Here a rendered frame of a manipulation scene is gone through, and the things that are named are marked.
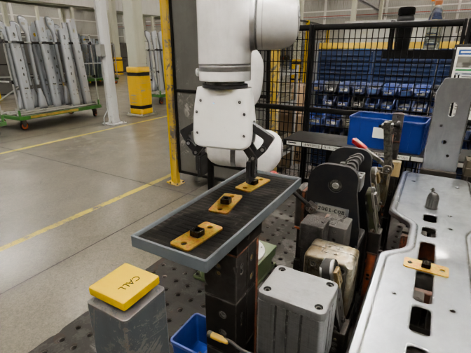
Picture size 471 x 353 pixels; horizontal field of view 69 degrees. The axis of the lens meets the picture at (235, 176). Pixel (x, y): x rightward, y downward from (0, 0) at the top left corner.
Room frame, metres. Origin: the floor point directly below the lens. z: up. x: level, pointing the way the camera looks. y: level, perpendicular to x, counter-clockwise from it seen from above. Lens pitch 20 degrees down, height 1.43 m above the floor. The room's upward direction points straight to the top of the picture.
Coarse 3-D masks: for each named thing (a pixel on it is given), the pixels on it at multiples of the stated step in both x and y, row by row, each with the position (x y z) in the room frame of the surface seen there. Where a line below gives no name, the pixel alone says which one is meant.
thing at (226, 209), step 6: (222, 198) 0.58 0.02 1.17; (228, 198) 0.58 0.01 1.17; (234, 198) 0.60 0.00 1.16; (240, 198) 0.60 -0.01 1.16; (216, 204) 0.57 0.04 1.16; (222, 204) 0.57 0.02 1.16; (228, 204) 0.57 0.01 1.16; (234, 204) 0.57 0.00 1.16; (210, 210) 0.55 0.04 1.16; (216, 210) 0.55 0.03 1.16; (222, 210) 0.55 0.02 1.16; (228, 210) 0.55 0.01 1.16
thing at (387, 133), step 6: (390, 120) 1.10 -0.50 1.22; (378, 126) 1.10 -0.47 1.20; (384, 126) 1.08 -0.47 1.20; (390, 126) 1.07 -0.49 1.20; (396, 126) 1.07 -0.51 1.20; (384, 132) 1.08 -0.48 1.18; (390, 132) 1.07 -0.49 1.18; (384, 138) 1.08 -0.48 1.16; (390, 138) 1.07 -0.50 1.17; (384, 144) 1.08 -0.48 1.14; (390, 144) 1.07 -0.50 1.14; (384, 150) 1.08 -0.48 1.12; (390, 150) 1.07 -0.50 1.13; (384, 156) 1.08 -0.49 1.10; (390, 156) 1.07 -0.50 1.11; (384, 162) 1.07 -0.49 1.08; (390, 162) 1.07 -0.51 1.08
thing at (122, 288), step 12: (108, 276) 0.36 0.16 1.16; (120, 276) 0.36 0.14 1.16; (132, 276) 0.36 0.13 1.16; (144, 276) 0.36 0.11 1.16; (156, 276) 0.36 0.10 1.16; (96, 288) 0.34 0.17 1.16; (108, 288) 0.34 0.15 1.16; (120, 288) 0.34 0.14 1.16; (132, 288) 0.34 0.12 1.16; (144, 288) 0.34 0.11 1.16; (108, 300) 0.32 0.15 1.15; (120, 300) 0.32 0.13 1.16; (132, 300) 0.32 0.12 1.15
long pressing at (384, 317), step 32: (416, 192) 1.02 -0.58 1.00; (448, 192) 1.02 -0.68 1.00; (416, 224) 0.80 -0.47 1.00; (448, 224) 0.80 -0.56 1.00; (384, 256) 0.65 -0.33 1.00; (416, 256) 0.65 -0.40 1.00; (448, 256) 0.65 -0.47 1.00; (384, 288) 0.54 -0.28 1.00; (448, 288) 0.54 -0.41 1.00; (384, 320) 0.46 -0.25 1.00; (448, 320) 0.46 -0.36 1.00; (352, 352) 0.39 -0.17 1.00; (384, 352) 0.39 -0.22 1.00; (448, 352) 0.39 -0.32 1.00
